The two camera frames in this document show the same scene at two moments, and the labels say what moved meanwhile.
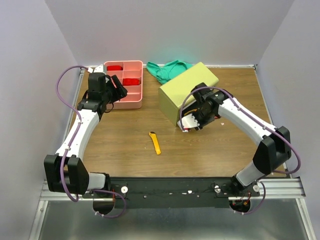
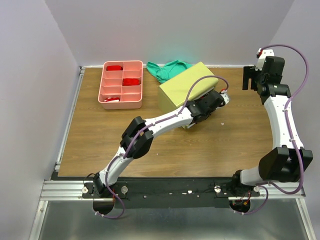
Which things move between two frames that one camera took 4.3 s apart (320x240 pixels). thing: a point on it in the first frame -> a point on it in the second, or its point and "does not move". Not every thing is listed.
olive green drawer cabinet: (171, 93) does not move
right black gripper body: (200, 120) -> (249, 78)
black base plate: (173, 192) does not move
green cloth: (165, 72) does not move
